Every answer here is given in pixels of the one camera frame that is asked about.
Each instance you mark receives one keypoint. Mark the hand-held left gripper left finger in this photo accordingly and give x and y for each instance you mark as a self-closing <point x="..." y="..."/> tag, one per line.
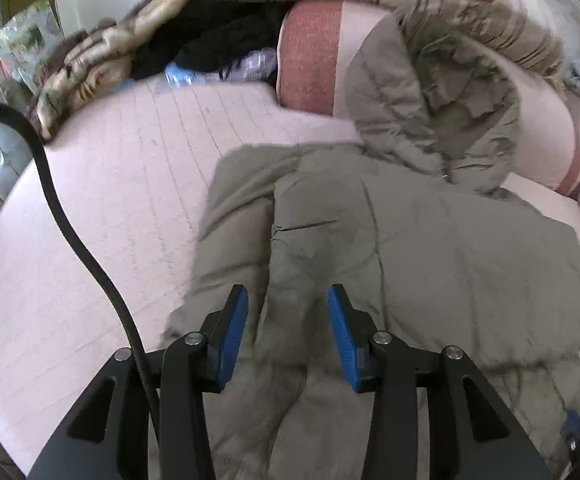
<point x="232" y="332"/>

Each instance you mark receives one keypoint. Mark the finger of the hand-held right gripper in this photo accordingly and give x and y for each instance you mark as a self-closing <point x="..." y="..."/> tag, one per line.
<point x="572" y="424"/>

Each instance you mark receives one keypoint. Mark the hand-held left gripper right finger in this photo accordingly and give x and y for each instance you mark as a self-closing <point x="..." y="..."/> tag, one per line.
<point x="342" y="332"/>

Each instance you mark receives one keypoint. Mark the olive padded jacket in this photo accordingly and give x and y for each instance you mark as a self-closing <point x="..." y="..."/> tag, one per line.
<point x="420" y="260"/>

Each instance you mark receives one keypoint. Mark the pink quilted sofa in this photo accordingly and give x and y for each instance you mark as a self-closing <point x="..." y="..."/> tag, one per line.
<point x="120" y="185"/>

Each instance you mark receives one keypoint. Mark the clear plastic bottle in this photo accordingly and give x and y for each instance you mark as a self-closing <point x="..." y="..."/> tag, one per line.
<point x="185" y="76"/>

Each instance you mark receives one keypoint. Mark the black cloth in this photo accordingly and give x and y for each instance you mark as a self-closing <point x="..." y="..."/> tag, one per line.
<point x="220" y="30"/>

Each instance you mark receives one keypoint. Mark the brown patterned blanket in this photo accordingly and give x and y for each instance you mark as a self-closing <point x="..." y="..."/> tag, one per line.
<point x="95" y="60"/>

